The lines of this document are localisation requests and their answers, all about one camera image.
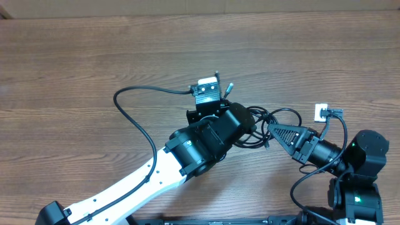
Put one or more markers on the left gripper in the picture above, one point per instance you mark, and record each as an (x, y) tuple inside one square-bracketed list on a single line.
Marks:
[(190, 117)]

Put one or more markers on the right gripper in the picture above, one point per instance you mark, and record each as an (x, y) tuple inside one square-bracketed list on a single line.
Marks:
[(299, 154)]

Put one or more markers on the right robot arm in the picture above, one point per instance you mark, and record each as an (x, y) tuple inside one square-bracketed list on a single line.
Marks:
[(353, 195)]

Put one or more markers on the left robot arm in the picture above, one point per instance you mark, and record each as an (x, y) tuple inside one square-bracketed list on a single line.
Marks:
[(190, 152)]

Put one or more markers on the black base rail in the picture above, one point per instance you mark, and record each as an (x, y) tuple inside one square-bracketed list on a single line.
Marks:
[(271, 220)]

